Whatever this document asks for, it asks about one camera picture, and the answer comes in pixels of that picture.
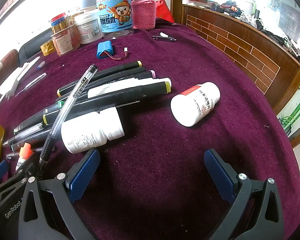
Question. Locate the small white bottle orange cap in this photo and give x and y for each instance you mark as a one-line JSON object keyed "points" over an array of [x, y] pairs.
{"points": [[23, 155]]}

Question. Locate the white power adapter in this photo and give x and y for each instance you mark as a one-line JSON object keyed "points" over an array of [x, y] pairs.
{"points": [[10, 85]]}

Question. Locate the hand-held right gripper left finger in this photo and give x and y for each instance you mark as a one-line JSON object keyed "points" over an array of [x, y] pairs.
{"points": [[83, 172]]}

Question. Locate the maroon tablecloth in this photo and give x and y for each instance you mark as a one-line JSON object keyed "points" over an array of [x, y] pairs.
{"points": [[165, 135]]}

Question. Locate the black marker yellow end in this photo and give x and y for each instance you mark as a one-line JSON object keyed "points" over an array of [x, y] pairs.
{"points": [[110, 71]]}

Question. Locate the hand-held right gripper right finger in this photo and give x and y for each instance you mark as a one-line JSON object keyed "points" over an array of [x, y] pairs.
{"points": [[218, 175]]}

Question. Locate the capped clear gel pen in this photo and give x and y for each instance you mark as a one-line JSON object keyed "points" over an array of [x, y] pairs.
{"points": [[20, 137]]}

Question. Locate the white plastic tub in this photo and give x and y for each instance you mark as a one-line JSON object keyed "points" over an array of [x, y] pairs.
{"points": [[88, 28]]}

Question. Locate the clear jar blue cartoon label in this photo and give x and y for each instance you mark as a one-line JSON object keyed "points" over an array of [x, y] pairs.
{"points": [[115, 15]]}

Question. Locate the black marker green end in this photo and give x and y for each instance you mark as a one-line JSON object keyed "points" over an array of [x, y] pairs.
{"points": [[60, 103]]}

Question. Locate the clear jar red lid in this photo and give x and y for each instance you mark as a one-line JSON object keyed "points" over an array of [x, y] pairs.
{"points": [[60, 23]]}

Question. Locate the green bamboo wall sticker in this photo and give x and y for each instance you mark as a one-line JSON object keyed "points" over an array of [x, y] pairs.
{"points": [[293, 116]]}

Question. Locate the gold tape roll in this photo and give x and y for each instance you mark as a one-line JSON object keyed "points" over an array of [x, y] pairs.
{"points": [[46, 48]]}

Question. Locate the white bottle red label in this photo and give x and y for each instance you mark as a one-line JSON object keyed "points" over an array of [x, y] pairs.
{"points": [[190, 110]]}

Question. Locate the black marker pink end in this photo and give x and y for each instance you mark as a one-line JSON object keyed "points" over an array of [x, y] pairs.
{"points": [[147, 75]]}

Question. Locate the small blue pen cap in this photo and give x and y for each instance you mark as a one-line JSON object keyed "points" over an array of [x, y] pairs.
{"points": [[40, 65]]}

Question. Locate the pile of assorted clutter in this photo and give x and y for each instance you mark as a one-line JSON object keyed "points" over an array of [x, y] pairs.
{"points": [[240, 12]]}

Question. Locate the clear gel pen black grip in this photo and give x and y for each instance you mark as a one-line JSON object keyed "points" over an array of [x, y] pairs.
{"points": [[72, 97]]}

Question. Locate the metal nail clipper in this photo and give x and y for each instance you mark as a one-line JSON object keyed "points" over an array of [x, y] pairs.
{"points": [[165, 38]]}

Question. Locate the clear pen refill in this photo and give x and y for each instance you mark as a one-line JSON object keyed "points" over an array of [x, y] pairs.
{"points": [[30, 83]]}

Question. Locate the wooden brick-pattern counter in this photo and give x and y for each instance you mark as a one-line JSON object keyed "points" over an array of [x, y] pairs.
{"points": [[227, 45]]}

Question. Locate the black leather sofa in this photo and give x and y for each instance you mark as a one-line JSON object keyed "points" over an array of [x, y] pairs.
{"points": [[32, 46]]}

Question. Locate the white bottle ribbed cap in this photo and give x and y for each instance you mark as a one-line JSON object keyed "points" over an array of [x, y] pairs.
{"points": [[90, 132]]}

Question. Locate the blue battery pack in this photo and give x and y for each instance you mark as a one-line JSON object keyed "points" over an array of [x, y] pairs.
{"points": [[106, 50]]}

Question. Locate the amber clear plastic jar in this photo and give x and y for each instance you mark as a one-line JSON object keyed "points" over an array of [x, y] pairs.
{"points": [[65, 42]]}

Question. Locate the blue and white cup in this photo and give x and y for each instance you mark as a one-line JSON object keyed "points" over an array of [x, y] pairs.
{"points": [[88, 2]]}

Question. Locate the white paper sheet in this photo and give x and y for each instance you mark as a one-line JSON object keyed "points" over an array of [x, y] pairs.
{"points": [[31, 63]]}

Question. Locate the pink thermos knitted sleeve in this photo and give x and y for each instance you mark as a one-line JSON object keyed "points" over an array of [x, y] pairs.
{"points": [[143, 12]]}

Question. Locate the black marker light blue end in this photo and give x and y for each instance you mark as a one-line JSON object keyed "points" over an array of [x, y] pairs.
{"points": [[32, 141]]}

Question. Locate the brown sofa chair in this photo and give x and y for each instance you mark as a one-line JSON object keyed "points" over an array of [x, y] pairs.
{"points": [[8, 56]]}

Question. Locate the red plastic bag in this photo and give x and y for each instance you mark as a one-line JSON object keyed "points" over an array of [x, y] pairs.
{"points": [[163, 11]]}

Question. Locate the black marker lime end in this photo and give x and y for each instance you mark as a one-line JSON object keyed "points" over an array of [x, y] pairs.
{"points": [[145, 91]]}

